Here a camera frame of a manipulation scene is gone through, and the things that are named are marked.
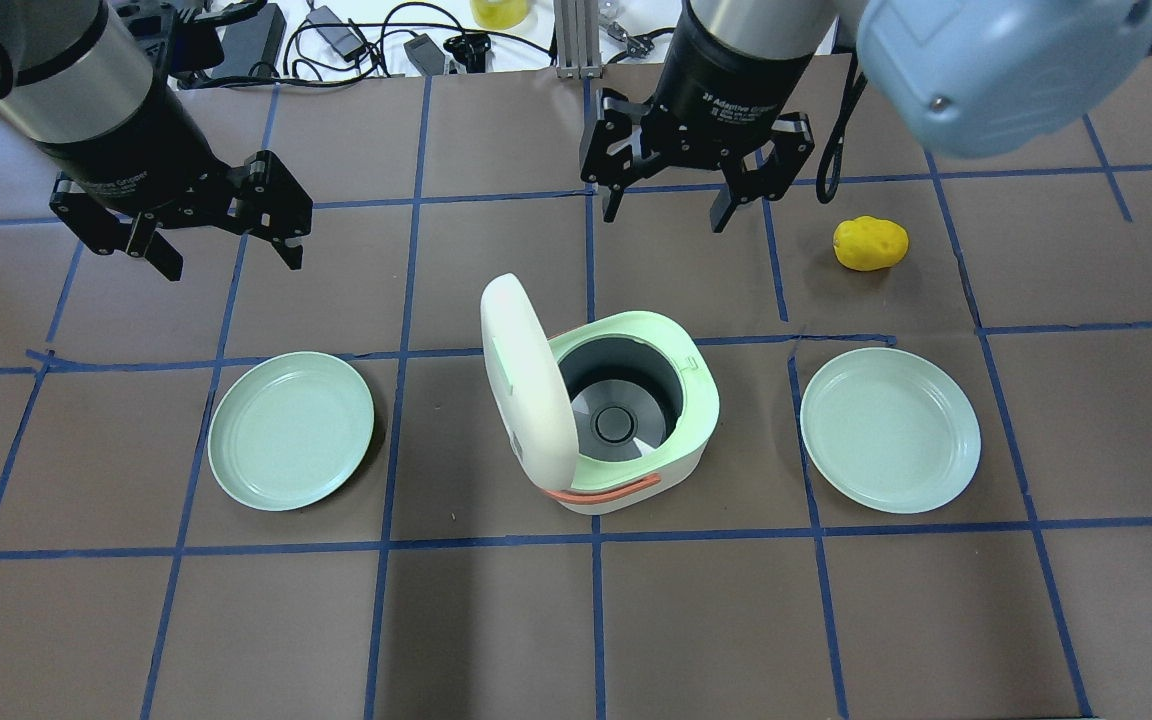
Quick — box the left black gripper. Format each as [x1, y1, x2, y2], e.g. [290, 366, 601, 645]
[50, 150, 314, 282]

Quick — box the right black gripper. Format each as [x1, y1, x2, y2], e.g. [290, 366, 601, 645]
[579, 85, 814, 233]

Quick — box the white rice cooker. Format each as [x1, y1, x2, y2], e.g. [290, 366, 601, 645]
[479, 274, 721, 516]

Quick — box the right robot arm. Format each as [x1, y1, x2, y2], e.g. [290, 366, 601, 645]
[579, 1, 1152, 232]

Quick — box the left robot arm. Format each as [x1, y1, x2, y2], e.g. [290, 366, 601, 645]
[0, 1, 312, 281]

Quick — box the black box on table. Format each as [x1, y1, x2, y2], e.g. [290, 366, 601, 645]
[207, 3, 285, 79]

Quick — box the yellow lemon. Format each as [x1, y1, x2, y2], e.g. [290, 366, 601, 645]
[832, 215, 911, 272]

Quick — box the black power adapter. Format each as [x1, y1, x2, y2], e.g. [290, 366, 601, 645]
[306, 5, 367, 61]

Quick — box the green plate far side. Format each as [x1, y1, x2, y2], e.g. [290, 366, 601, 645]
[206, 351, 376, 511]

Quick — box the yellow cup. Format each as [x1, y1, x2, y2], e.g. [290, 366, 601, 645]
[468, 0, 531, 31]

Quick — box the green plate near lemon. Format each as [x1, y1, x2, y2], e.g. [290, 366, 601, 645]
[799, 347, 982, 515]

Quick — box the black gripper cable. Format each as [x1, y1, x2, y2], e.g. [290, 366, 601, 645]
[816, 55, 869, 205]

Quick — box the aluminium frame post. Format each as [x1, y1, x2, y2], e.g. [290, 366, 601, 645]
[553, 0, 604, 79]

